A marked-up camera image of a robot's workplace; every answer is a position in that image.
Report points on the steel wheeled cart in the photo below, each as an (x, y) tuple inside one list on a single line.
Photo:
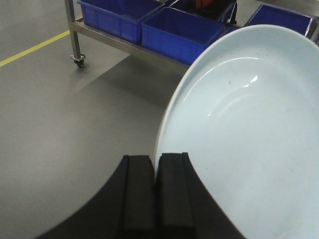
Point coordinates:
[(223, 11)]

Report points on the blue plastic bin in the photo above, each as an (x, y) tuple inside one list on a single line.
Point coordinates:
[(179, 35), (273, 15), (120, 18)]

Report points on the light blue round plate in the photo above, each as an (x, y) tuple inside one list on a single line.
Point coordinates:
[(247, 114)]

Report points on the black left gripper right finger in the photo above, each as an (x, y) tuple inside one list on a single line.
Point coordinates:
[(185, 209)]

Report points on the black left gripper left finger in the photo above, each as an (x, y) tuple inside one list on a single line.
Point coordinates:
[(124, 208)]

